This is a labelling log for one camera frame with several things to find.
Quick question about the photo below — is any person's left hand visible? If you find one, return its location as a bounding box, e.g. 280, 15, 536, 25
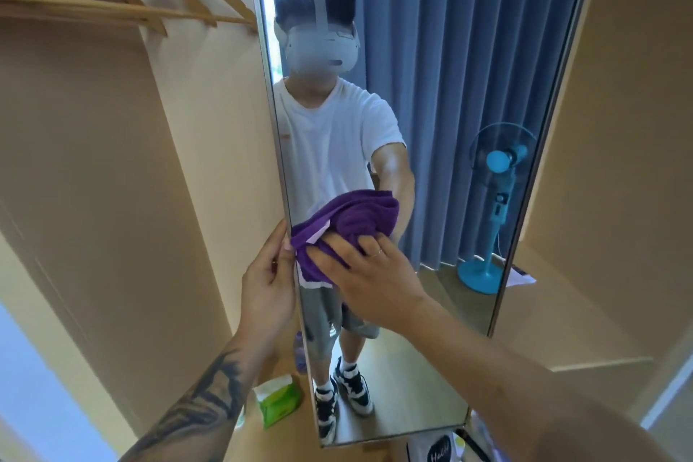
237, 218, 300, 352

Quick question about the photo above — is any person's right hand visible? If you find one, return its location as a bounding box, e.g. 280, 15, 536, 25
306, 231, 430, 337

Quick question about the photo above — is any purple cleaning cloth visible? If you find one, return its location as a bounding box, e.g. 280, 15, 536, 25
290, 189, 400, 284

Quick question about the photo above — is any tall silver-framed mirror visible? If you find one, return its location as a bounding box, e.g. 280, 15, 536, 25
244, 0, 599, 449

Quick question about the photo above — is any person's left forearm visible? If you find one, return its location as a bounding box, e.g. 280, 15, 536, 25
118, 323, 283, 462

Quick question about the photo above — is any person's right forearm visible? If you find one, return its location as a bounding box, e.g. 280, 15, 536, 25
398, 294, 693, 462

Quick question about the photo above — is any clear plastic bottle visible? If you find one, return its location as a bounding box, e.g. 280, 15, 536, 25
292, 332, 309, 376

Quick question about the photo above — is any white paper sheet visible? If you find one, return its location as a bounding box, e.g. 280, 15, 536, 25
505, 256, 538, 287

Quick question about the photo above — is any green wet wipes packet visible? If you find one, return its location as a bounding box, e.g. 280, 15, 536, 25
253, 374, 303, 429

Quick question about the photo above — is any white bag with black label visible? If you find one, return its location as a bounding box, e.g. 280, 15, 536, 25
406, 431, 467, 462

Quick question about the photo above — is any wooden clothes rail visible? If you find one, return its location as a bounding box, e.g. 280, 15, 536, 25
0, 0, 256, 28

